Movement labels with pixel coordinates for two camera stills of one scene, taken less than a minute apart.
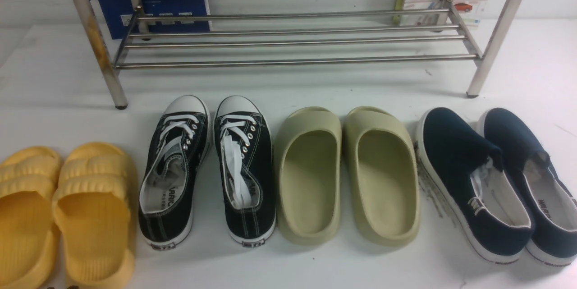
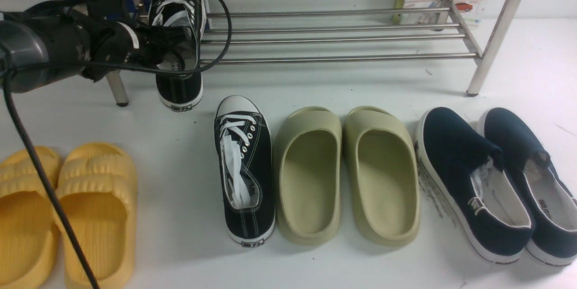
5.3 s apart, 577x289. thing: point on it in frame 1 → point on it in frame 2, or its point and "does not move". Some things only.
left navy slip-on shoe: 468,176 does not move
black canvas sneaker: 244,144 does not move
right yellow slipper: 95,200 does not move
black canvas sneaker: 167,192 → 180,85
